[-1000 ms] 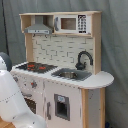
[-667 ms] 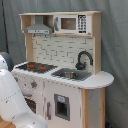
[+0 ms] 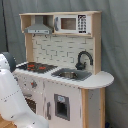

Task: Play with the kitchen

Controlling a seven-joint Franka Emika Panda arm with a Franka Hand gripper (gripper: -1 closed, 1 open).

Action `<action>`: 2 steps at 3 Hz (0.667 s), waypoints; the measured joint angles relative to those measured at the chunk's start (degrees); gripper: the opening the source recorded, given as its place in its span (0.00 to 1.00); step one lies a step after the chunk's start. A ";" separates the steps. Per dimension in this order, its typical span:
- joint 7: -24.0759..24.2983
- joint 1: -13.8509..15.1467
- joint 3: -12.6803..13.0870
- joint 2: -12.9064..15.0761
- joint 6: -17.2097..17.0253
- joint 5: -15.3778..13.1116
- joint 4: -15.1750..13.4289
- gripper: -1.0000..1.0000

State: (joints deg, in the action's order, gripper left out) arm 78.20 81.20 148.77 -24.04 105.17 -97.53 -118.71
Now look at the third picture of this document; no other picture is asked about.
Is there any black toy faucet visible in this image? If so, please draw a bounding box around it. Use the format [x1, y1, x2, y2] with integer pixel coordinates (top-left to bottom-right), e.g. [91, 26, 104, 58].
[75, 51, 93, 70]

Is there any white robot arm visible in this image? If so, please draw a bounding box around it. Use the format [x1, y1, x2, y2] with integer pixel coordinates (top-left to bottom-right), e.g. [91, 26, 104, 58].
[0, 52, 49, 128]

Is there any grey toy sink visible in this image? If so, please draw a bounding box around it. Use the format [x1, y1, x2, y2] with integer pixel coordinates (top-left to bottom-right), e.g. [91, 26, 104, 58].
[52, 68, 92, 81]

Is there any wooden toy kitchen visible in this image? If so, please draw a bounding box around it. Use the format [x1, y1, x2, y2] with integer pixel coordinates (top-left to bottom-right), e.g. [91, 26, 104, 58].
[15, 11, 114, 128]

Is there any grey range hood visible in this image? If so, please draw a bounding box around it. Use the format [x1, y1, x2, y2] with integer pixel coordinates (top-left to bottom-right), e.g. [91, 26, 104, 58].
[24, 15, 53, 34]

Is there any black toy stovetop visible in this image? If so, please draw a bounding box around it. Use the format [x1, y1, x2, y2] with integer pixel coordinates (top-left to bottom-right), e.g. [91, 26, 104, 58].
[18, 62, 55, 73]

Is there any toy microwave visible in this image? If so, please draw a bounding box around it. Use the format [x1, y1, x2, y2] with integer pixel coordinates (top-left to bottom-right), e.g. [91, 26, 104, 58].
[54, 14, 91, 34]

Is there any toy oven door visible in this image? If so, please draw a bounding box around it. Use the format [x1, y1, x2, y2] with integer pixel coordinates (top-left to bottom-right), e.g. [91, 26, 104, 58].
[24, 94, 36, 112]

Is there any left stove knob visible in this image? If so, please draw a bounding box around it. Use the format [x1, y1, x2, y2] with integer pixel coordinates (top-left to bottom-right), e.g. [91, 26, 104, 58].
[31, 81, 37, 88]

